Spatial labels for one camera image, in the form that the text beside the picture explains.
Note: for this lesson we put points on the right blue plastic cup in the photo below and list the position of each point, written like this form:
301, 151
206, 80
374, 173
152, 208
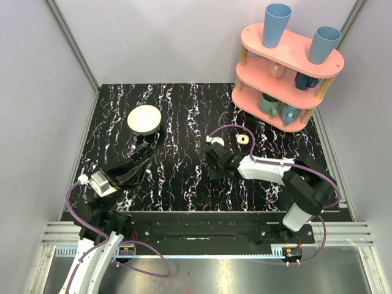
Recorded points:
323, 43

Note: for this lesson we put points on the pink three-tier shelf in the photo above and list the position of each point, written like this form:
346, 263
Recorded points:
253, 78

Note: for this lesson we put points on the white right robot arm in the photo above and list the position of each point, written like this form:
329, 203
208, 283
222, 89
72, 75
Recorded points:
302, 179

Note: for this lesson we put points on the cream and green bowl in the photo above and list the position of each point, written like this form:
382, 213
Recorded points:
144, 120

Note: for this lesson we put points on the pink mug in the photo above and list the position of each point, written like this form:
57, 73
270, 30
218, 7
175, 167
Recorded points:
276, 70

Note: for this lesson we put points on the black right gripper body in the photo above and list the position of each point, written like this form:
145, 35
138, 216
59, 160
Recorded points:
215, 169

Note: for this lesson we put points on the left blue plastic cup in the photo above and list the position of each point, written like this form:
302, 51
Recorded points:
276, 18

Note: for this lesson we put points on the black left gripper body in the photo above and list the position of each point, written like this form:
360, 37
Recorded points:
119, 171

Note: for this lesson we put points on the light blue mug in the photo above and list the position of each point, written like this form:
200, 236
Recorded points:
288, 114

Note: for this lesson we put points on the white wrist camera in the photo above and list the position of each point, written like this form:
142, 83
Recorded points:
99, 183
212, 140

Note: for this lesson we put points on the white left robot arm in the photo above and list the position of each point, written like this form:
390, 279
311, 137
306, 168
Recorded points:
103, 229

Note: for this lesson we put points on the green ceramic mug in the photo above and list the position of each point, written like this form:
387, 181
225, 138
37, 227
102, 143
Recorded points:
269, 105

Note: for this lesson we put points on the dark blue mug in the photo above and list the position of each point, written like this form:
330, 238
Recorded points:
304, 82

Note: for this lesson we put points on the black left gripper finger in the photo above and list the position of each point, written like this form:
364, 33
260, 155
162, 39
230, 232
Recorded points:
128, 183
122, 168

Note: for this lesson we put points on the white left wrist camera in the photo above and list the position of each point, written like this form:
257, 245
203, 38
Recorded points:
99, 183

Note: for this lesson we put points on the blue plastic cup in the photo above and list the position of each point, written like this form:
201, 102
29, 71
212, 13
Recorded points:
276, 18
323, 43

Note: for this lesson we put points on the white earbud case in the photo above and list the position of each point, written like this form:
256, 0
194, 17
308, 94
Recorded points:
242, 139

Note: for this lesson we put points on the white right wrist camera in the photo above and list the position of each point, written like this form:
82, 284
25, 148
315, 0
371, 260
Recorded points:
212, 140

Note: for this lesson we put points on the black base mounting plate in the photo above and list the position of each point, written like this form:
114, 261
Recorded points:
261, 226

